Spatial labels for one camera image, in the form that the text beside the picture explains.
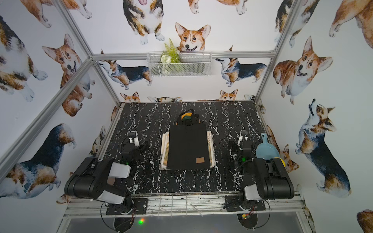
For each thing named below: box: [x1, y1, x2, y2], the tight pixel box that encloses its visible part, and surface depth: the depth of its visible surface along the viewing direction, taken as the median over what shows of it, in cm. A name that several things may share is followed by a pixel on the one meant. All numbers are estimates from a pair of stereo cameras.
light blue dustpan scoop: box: [255, 132, 280, 161], surface depth 95 cm
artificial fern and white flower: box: [160, 37, 182, 74], surface depth 84 cm
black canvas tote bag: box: [167, 108, 210, 171], surface depth 97 cm
